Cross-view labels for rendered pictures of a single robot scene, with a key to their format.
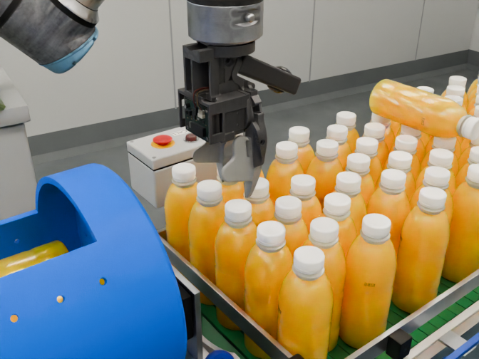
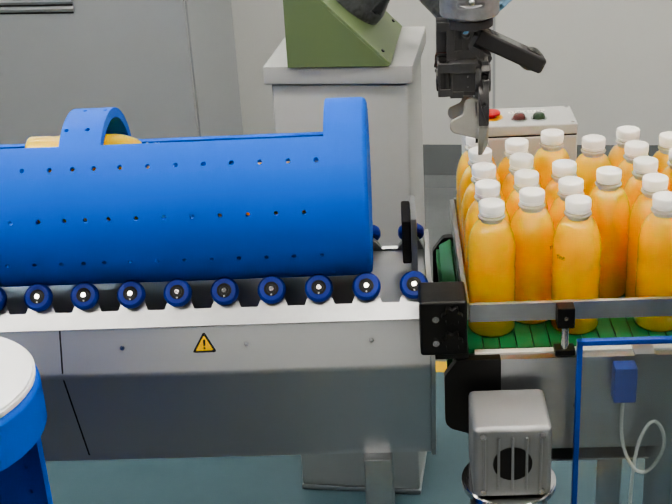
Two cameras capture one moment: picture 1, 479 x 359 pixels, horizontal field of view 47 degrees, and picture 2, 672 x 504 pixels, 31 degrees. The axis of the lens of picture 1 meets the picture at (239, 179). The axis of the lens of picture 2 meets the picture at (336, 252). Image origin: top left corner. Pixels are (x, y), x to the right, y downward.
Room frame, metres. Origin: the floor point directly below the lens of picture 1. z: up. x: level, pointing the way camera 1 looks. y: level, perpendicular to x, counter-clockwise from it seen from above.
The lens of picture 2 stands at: (-0.85, -0.98, 1.82)
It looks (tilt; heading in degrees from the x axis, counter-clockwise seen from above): 25 degrees down; 40
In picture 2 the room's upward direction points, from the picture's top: 3 degrees counter-clockwise
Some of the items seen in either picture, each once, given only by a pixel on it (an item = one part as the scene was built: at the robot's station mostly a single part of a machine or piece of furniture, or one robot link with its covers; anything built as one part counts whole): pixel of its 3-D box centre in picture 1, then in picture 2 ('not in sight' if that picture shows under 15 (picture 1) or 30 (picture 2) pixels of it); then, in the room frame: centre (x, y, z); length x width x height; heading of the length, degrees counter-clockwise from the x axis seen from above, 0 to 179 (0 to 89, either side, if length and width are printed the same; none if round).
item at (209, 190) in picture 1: (209, 193); (480, 158); (0.73, 0.05, 1.10); 0.04 x 0.04 x 0.02
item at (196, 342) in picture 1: (175, 310); (409, 242); (0.59, 0.09, 0.99); 0.10 x 0.02 x 0.12; 37
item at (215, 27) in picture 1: (227, 21); (469, 2); (0.66, 0.01, 1.38); 0.10 x 0.09 x 0.05; 37
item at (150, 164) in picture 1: (187, 159); (517, 141); (0.95, 0.10, 1.05); 0.20 x 0.10 x 0.10; 127
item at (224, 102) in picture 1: (221, 87); (464, 55); (0.65, 0.02, 1.30); 0.09 x 0.08 x 0.12; 127
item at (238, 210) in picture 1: (238, 213); (483, 174); (0.68, 0.00, 1.10); 0.04 x 0.04 x 0.02
